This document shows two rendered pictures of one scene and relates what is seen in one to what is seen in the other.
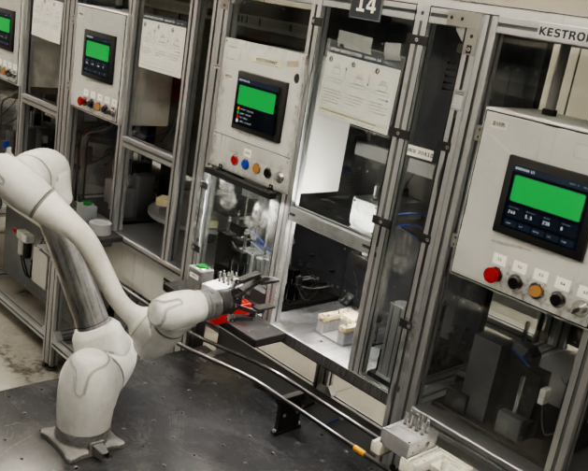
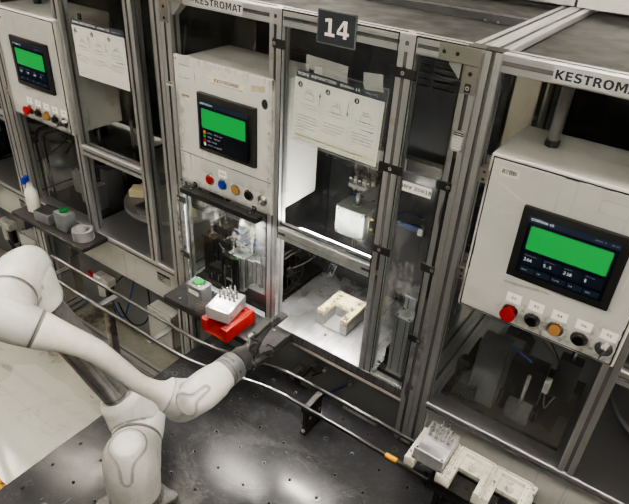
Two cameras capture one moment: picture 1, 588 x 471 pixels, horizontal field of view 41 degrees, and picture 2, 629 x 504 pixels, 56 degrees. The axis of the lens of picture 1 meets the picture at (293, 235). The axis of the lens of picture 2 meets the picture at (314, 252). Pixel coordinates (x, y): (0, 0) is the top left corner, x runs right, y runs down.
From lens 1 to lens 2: 92 cm
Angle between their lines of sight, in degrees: 19
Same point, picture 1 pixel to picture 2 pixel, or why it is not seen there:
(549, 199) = (571, 252)
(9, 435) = not seen: outside the picture
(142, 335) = (173, 412)
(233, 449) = (274, 464)
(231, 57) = (184, 76)
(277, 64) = (239, 88)
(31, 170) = (12, 300)
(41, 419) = (91, 485)
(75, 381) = (120, 474)
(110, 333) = (137, 401)
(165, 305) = (194, 397)
